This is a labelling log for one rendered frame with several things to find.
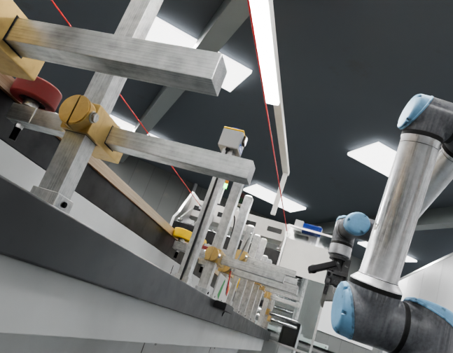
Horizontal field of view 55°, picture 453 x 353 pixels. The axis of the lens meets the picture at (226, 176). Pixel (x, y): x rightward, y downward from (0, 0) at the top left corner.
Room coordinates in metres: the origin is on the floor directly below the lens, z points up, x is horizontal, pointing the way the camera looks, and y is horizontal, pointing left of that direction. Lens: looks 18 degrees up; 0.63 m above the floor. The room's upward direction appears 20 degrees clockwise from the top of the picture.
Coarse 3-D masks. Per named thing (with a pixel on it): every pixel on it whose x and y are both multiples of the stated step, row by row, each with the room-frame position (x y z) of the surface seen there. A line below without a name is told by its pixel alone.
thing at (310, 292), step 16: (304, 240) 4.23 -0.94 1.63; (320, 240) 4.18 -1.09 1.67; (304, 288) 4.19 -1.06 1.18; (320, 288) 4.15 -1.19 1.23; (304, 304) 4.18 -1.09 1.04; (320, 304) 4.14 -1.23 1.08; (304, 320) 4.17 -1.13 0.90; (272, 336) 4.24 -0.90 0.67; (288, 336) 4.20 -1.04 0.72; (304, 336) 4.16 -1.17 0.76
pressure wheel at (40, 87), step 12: (24, 84) 0.69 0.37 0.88; (36, 84) 0.69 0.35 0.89; (48, 84) 0.70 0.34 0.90; (24, 96) 0.72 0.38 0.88; (36, 96) 0.69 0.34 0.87; (48, 96) 0.70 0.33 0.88; (60, 96) 0.73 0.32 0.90; (36, 108) 0.73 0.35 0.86; (48, 108) 0.73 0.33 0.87; (12, 132) 0.72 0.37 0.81
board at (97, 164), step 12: (0, 84) 0.70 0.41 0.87; (12, 84) 0.72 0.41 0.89; (12, 96) 0.73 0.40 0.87; (96, 168) 1.05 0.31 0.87; (108, 168) 1.10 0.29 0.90; (108, 180) 1.13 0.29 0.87; (120, 180) 1.18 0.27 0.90; (120, 192) 1.22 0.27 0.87; (132, 192) 1.27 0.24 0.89; (144, 204) 1.37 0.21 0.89; (156, 216) 1.49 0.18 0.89; (168, 228) 1.63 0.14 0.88
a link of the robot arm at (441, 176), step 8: (448, 144) 1.14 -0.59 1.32; (440, 152) 1.21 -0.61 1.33; (448, 152) 1.16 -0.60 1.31; (440, 160) 1.21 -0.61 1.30; (448, 160) 1.19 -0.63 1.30; (440, 168) 1.23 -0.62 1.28; (448, 168) 1.21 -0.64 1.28; (432, 176) 1.27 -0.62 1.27; (440, 176) 1.25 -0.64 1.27; (448, 176) 1.24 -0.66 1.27; (432, 184) 1.29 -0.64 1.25; (440, 184) 1.27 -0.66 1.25; (432, 192) 1.31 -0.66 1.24; (440, 192) 1.32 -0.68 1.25; (424, 200) 1.35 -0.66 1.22; (432, 200) 1.35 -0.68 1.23; (424, 208) 1.39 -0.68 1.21
